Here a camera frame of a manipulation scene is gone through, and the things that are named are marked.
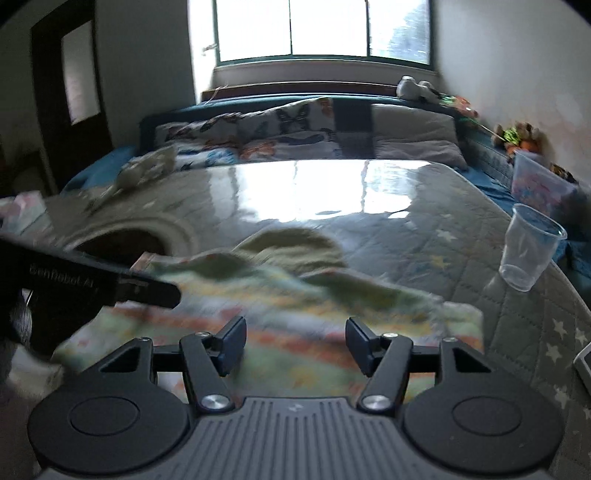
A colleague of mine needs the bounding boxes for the white plush toy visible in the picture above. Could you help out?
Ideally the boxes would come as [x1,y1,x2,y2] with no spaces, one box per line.
[115,145,178,195]

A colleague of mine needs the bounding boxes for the teal sofa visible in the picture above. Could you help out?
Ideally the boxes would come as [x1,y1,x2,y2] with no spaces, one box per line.
[62,95,462,195]

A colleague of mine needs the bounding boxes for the colourful printed children's jacket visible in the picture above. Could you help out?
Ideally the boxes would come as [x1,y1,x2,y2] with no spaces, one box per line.
[46,215,485,398]

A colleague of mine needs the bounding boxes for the orange green plastic toy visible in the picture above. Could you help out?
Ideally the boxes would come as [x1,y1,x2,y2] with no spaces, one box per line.
[438,95,481,121]

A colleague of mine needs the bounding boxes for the brown wooden rail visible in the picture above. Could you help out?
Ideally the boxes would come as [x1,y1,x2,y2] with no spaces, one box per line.
[201,80,400,103]

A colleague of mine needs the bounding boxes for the black and white plush dog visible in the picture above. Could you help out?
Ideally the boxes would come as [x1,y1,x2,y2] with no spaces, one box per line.
[398,75,441,102]

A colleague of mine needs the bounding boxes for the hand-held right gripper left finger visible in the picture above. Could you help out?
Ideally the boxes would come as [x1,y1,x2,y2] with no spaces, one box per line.
[99,315,248,414]

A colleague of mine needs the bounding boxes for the white pink tissue pack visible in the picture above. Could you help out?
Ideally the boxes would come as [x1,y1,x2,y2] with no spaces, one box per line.
[0,191,47,232]

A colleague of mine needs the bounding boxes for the white cable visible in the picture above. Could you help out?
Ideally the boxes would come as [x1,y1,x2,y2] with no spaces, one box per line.
[202,44,232,100]

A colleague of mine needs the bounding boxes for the brown door with frosted glass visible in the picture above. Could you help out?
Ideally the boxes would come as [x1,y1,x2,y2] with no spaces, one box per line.
[30,0,114,195]

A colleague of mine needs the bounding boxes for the brown plush toy green vest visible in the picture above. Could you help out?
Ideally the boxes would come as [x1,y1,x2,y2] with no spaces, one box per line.
[503,122,539,144]

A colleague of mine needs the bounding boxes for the blue grey cushion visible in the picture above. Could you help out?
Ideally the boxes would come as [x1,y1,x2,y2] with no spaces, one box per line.
[333,100,376,158]

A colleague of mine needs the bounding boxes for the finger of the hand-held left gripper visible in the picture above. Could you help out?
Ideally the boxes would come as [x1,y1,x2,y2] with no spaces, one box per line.
[117,271,182,309]

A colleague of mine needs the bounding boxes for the green framed window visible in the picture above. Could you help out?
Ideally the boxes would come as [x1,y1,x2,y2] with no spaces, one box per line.
[189,0,437,70]

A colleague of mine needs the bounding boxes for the clear plastic storage box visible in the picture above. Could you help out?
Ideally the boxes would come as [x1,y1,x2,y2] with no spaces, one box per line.
[510,150,580,217]

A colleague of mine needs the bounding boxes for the grey pillow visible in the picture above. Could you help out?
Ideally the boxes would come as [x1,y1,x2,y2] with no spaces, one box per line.
[372,102,469,168]

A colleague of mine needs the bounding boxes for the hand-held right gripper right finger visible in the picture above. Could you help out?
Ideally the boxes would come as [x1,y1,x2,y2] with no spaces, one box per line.
[345,316,491,413]

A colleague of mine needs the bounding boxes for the large butterfly print pillow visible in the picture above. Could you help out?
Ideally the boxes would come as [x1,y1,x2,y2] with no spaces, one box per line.
[238,97,338,160]

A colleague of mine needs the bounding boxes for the clear plastic cup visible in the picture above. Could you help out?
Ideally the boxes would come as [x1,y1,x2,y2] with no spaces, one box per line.
[499,203,568,292]

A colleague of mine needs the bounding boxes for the blue patterned bench cushion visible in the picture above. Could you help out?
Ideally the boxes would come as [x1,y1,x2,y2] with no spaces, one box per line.
[462,127,515,185]

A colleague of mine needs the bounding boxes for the small butterfly print pillow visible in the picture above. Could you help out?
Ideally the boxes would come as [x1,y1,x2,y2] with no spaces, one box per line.
[154,117,241,151]

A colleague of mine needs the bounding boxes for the grey quilted star table cover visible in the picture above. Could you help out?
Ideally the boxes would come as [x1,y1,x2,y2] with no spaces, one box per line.
[0,159,591,480]

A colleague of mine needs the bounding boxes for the white flat device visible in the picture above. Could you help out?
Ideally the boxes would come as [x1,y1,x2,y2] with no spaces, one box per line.
[573,344,591,393]

